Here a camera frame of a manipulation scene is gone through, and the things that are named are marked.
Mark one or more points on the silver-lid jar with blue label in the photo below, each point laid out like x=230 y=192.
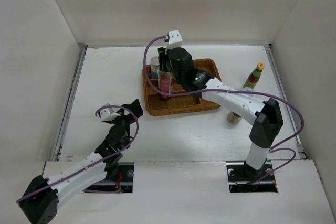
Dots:
x=154 y=67

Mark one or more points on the black-cap small pepper bottle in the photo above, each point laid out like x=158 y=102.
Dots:
x=233 y=118

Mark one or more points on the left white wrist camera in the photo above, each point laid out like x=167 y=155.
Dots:
x=107 y=113

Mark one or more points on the tall dark vinegar bottle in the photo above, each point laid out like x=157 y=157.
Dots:
x=165 y=81

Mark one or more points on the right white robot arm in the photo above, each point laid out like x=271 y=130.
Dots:
x=264 y=116

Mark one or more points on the brown wicker divided basket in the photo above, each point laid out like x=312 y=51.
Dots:
x=181 y=104

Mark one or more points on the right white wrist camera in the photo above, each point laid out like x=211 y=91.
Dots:
x=173 y=40

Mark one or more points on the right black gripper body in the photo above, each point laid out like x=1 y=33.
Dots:
x=179 y=79

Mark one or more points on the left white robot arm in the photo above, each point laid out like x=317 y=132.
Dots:
x=45 y=196

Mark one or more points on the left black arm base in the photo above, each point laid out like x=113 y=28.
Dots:
x=118 y=181

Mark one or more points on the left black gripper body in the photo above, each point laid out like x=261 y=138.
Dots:
x=125 y=120

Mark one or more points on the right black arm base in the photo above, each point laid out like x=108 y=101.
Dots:
x=243 y=179

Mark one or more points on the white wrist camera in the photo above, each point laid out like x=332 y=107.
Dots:
x=173 y=40
x=107 y=113

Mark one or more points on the green red sauce bottle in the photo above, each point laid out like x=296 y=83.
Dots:
x=254 y=77

